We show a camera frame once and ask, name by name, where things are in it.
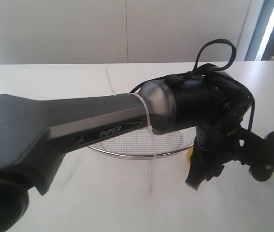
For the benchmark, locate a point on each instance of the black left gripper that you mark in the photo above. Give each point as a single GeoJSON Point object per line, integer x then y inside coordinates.
{"type": "Point", "coordinates": [213, 148]}

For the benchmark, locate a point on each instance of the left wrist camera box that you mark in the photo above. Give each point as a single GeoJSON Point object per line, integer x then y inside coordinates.
{"type": "Point", "coordinates": [262, 154]}

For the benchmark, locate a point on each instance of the white zip tie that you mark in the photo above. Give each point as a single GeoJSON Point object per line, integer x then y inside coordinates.
{"type": "Point", "coordinates": [149, 126]}

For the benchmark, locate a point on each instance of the steel wire mesh basket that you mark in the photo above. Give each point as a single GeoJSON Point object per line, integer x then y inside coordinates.
{"type": "Point", "coordinates": [143, 145]}

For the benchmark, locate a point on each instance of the yellow lemon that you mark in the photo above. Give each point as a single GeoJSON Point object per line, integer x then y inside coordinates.
{"type": "Point", "coordinates": [189, 154]}

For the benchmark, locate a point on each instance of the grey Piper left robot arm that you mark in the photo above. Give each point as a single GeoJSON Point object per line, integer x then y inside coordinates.
{"type": "Point", "coordinates": [36, 135]}

